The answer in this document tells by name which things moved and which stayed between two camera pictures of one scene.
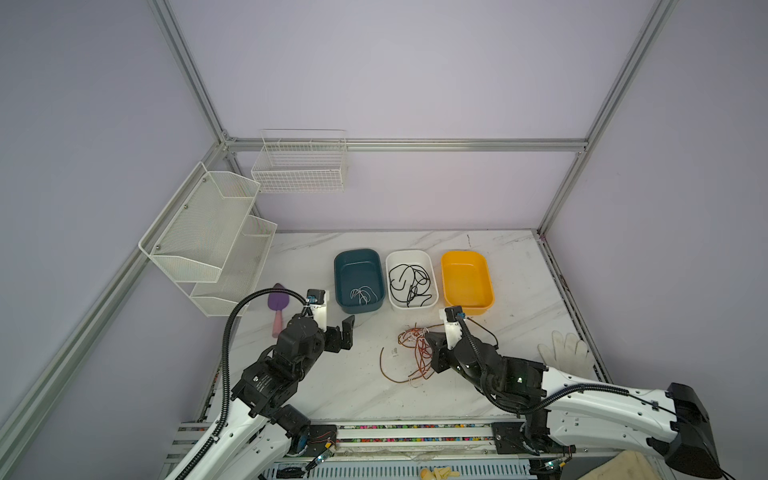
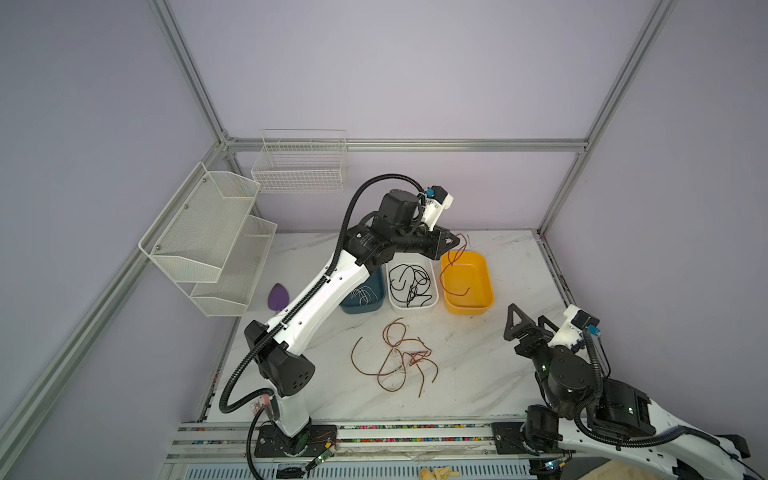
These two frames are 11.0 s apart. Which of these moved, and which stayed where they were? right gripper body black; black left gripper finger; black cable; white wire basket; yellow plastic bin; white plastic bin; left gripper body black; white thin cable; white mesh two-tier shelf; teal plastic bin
Moved: right gripper body black; black left gripper finger; left gripper body black
Stayed: white wire basket; black cable; white plastic bin; teal plastic bin; yellow plastic bin; white mesh two-tier shelf; white thin cable
